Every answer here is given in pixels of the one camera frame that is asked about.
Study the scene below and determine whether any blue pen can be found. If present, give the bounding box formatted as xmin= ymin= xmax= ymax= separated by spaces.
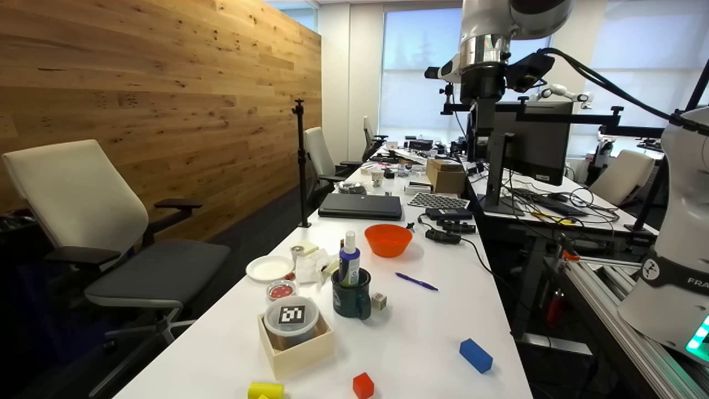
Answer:
xmin=393 ymin=273 xmax=438 ymax=293

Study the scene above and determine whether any small wooden die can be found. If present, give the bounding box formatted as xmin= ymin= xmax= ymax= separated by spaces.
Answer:
xmin=369 ymin=293 xmax=388 ymax=310

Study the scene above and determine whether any blue block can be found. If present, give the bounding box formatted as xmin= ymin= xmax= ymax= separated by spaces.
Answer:
xmin=459 ymin=340 xmax=492 ymax=373

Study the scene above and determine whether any black power adapter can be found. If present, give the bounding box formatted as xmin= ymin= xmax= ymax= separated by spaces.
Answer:
xmin=425 ymin=228 xmax=460 ymax=245

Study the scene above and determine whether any round tagged tin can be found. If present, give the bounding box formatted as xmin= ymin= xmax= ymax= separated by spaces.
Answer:
xmin=263 ymin=296 xmax=318 ymax=350

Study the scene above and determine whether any far white office chair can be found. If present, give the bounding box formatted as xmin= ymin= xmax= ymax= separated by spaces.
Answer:
xmin=303 ymin=127 xmax=358 ymax=193

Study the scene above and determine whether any orange plastic bowl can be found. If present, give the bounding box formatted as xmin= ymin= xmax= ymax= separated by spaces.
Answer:
xmin=366 ymin=225 xmax=412 ymax=258

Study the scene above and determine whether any right white office chair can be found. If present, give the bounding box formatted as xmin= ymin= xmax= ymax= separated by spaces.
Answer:
xmin=588 ymin=152 xmax=656 ymax=206

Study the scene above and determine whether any white office chair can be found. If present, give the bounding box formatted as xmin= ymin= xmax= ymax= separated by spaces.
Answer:
xmin=588 ymin=152 xmax=656 ymax=206
xmin=303 ymin=127 xmax=358 ymax=193
xmin=2 ymin=141 xmax=229 ymax=399

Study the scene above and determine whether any red lid dish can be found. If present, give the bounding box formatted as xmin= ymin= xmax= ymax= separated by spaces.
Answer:
xmin=265 ymin=283 xmax=297 ymax=303

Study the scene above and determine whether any blue bottle with white cap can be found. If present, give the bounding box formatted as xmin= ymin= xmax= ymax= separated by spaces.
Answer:
xmin=338 ymin=231 xmax=361 ymax=287

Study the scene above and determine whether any cardboard box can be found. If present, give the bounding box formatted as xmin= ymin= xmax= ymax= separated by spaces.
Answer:
xmin=425 ymin=160 xmax=464 ymax=195

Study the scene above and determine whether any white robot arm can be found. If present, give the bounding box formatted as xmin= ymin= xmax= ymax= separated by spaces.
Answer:
xmin=441 ymin=0 xmax=709 ymax=365

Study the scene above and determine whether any red block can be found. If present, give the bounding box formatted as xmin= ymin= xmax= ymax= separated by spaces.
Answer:
xmin=352 ymin=373 xmax=373 ymax=399

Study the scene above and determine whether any black keyboard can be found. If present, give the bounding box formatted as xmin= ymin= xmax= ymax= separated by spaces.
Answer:
xmin=408 ymin=193 xmax=470 ymax=209

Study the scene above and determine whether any black computer monitor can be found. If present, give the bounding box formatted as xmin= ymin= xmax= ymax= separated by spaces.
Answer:
xmin=483 ymin=102 xmax=571 ymax=216

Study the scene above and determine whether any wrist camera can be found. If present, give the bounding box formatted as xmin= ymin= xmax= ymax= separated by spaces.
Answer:
xmin=423 ymin=62 xmax=460 ymax=85

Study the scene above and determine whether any dark green mug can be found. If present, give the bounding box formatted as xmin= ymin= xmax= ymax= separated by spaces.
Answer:
xmin=332 ymin=270 xmax=369 ymax=320

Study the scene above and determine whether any yellow block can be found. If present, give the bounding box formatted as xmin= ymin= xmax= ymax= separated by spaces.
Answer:
xmin=248 ymin=381 xmax=285 ymax=399

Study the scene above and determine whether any closed black laptop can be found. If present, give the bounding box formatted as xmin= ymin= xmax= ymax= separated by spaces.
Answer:
xmin=318 ymin=193 xmax=402 ymax=219

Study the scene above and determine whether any black tripod stand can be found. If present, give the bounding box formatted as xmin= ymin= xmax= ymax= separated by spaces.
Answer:
xmin=293 ymin=98 xmax=310 ymax=228

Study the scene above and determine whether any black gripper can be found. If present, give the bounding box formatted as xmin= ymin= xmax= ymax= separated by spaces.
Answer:
xmin=460 ymin=62 xmax=505 ymax=105

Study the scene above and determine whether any white paper plate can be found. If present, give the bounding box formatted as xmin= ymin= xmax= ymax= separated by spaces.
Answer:
xmin=246 ymin=255 xmax=293 ymax=283

